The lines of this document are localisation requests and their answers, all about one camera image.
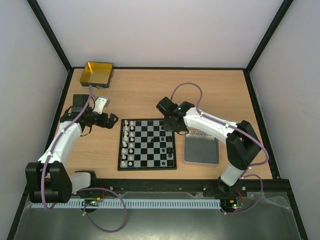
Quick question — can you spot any pink tin with chess pieces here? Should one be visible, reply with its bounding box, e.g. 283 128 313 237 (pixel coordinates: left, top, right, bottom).
183 129 220 167

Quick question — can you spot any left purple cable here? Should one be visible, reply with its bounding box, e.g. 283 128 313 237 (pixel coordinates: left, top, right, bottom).
41 84 128 233

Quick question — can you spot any yellow square tin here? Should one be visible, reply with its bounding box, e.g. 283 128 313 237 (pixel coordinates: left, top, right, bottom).
79 61 114 90

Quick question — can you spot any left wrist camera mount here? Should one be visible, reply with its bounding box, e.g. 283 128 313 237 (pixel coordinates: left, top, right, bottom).
92 96 110 115

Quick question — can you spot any black and silver chessboard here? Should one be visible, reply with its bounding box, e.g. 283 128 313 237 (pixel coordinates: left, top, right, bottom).
117 118 177 171

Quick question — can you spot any black aluminium frame rail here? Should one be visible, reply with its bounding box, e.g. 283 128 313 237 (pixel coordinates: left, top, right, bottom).
75 177 291 199

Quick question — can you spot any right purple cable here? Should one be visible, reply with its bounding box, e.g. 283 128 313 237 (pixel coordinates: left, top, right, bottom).
170 82 270 216

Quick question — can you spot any grey slotted cable duct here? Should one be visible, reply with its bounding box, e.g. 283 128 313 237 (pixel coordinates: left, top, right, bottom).
31 198 222 209

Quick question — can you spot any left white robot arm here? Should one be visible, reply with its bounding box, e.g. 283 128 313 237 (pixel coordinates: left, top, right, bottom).
25 94 119 204

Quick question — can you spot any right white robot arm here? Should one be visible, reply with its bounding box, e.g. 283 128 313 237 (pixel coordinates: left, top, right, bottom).
156 97 262 196

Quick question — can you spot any purple cable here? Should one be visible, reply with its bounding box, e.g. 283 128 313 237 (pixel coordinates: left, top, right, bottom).
41 84 128 233
170 82 270 216

